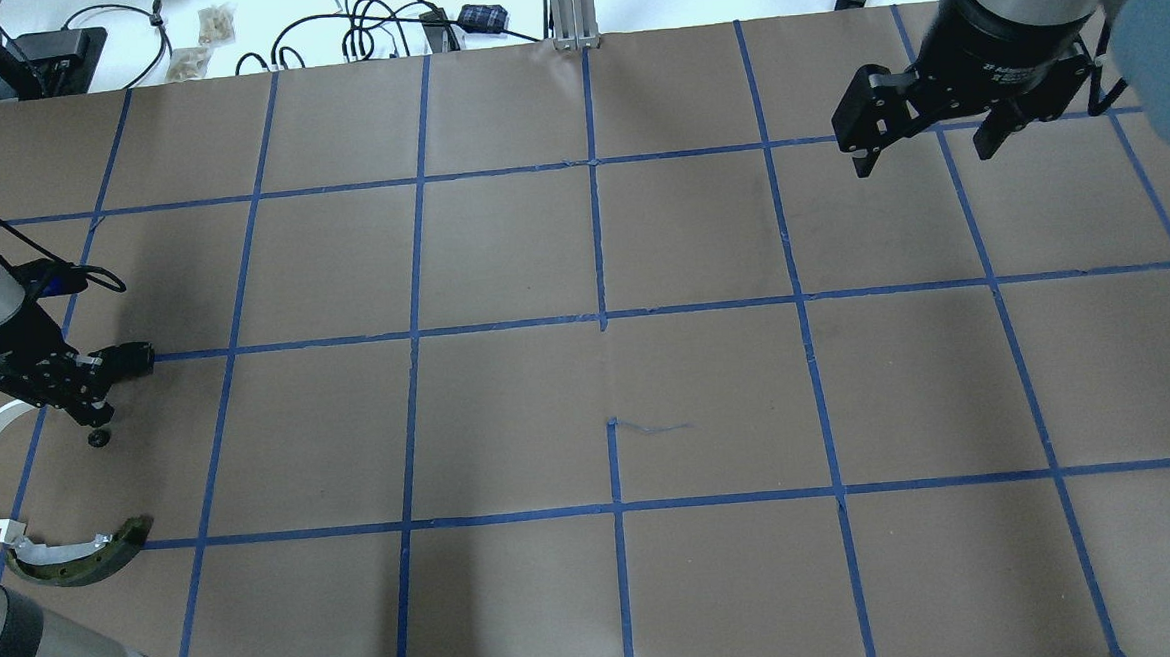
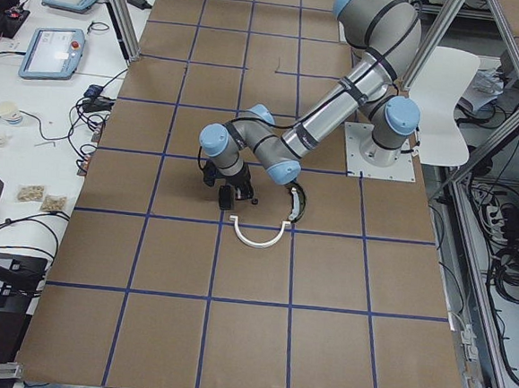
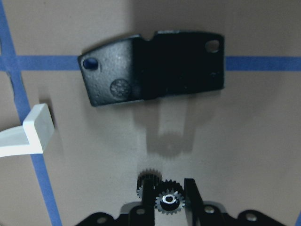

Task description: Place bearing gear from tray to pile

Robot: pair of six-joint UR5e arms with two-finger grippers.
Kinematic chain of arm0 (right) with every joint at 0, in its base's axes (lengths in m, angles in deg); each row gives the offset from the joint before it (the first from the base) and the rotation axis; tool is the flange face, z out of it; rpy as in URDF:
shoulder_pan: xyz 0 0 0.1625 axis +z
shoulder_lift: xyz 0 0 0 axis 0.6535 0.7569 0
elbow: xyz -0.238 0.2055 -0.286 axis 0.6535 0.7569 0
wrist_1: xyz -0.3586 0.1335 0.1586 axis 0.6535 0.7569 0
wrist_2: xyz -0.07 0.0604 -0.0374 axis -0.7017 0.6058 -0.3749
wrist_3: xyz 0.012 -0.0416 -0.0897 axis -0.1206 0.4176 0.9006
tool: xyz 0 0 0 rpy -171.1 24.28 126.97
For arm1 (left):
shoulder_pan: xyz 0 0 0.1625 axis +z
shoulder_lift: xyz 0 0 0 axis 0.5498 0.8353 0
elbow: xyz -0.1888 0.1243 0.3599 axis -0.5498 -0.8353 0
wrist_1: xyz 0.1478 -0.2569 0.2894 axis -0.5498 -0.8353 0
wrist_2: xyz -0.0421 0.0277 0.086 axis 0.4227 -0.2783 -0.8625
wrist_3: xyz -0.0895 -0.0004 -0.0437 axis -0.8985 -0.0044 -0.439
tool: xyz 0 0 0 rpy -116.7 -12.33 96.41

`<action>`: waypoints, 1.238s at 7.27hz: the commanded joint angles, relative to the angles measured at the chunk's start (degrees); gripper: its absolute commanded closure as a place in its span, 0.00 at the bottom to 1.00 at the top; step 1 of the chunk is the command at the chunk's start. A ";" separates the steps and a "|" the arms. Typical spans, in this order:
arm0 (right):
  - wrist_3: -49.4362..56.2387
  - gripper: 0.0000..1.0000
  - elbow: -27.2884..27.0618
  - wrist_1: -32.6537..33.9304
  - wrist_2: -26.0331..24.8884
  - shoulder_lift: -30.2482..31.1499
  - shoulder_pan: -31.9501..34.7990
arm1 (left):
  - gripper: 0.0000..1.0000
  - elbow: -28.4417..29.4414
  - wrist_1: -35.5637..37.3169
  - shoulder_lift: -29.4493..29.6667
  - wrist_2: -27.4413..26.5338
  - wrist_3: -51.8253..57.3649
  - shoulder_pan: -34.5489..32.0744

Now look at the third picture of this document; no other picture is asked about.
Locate white curved plastic bracket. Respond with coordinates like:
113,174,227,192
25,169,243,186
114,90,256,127
0,104,55,157

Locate black bearing gear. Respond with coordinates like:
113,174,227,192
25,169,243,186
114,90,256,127
136,169,162,199
155,180,185,215

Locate black brake pad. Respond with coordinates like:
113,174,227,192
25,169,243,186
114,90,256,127
78,31,225,107

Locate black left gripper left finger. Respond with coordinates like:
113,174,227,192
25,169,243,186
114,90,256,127
128,184,155,226

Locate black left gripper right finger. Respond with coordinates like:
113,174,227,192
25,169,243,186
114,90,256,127
184,178,225,226

